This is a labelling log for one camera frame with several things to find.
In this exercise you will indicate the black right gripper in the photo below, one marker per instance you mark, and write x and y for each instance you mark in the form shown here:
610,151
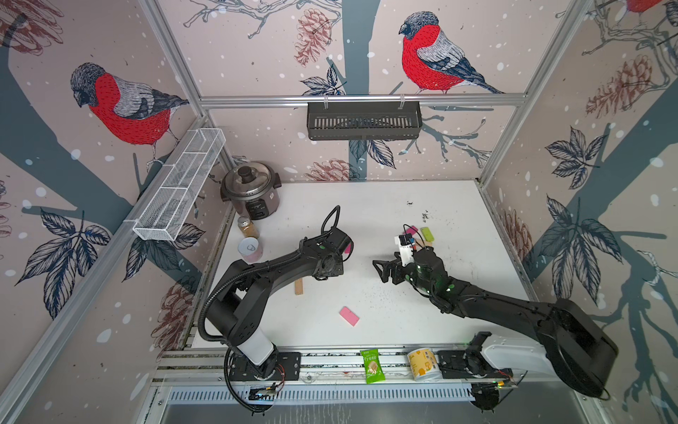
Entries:
397,278

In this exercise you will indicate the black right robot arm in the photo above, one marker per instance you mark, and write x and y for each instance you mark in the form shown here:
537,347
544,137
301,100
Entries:
580,352

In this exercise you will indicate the yellow cup on rail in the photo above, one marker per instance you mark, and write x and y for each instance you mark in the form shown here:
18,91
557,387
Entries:
424,365

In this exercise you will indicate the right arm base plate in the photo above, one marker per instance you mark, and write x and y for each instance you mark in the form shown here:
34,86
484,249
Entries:
463,365

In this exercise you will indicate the light pink block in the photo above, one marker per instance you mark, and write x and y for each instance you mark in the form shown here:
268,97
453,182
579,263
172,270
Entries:
349,316

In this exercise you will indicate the green snack packet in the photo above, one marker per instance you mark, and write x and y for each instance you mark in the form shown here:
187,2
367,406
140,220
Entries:
372,366

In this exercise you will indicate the white wire basket shelf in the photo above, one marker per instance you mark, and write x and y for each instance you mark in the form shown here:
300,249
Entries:
171,204

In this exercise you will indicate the black hanging metal basket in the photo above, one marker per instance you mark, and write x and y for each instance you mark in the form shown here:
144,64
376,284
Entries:
364,121

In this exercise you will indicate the silver rice cooker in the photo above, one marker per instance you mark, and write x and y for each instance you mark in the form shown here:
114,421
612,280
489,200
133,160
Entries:
251,188

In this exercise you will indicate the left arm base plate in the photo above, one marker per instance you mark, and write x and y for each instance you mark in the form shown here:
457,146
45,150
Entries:
279,366

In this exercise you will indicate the pink tin can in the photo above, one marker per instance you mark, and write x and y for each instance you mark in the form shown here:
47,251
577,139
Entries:
250,249

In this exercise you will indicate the glass spice jar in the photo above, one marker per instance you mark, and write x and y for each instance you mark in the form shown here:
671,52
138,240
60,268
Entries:
248,228

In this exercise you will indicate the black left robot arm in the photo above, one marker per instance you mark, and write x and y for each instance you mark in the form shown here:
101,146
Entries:
232,313

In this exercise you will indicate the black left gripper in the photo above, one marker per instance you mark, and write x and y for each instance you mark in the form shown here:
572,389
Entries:
340,269

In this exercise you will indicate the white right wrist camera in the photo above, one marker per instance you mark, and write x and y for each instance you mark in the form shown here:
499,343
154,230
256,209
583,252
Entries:
406,248

